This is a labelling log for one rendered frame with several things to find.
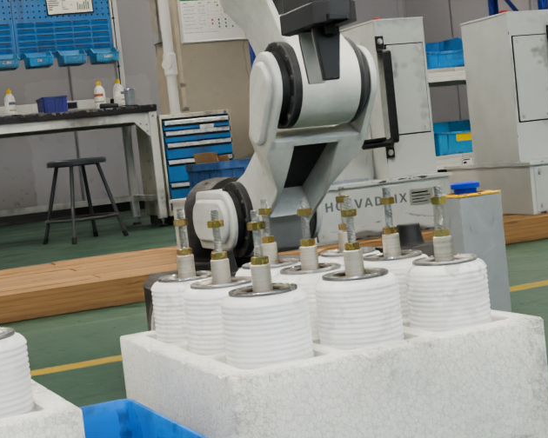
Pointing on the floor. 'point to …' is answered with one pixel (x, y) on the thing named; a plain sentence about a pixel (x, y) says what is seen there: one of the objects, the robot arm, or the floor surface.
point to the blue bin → (130, 421)
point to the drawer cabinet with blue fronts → (182, 152)
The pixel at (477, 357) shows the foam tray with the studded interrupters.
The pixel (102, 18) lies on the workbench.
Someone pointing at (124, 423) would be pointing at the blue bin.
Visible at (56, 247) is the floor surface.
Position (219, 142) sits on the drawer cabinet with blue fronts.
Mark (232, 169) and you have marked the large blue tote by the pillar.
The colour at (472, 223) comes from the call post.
